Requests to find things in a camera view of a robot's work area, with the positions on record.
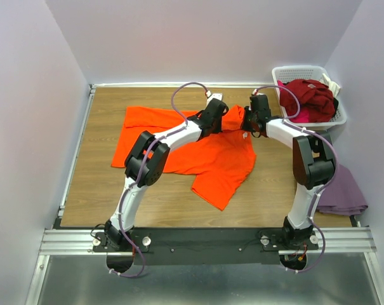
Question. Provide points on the orange t shirt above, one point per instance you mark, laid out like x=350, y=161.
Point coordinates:
x=220, y=162

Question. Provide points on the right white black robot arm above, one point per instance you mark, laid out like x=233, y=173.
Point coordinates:
x=314, y=165

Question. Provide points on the dark red shirt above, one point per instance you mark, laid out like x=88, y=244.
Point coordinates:
x=315, y=97

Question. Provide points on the white garment in basket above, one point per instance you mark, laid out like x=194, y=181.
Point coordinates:
x=332, y=85

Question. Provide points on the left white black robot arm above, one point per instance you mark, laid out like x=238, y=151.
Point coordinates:
x=145, y=164

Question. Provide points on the pink garment in basket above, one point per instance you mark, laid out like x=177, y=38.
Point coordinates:
x=303, y=116

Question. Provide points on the folded purple t shirt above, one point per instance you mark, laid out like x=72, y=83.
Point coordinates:
x=343, y=196

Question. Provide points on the white plastic laundry basket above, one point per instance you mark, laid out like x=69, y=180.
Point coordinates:
x=288, y=102

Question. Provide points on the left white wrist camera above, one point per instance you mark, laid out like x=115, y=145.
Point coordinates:
x=210, y=96

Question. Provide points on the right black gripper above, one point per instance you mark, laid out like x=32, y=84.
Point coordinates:
x=244, y=126

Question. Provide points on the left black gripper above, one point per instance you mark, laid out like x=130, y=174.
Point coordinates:
x=219, y=128

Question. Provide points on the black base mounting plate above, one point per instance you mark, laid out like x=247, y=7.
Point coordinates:
x=197, y=246

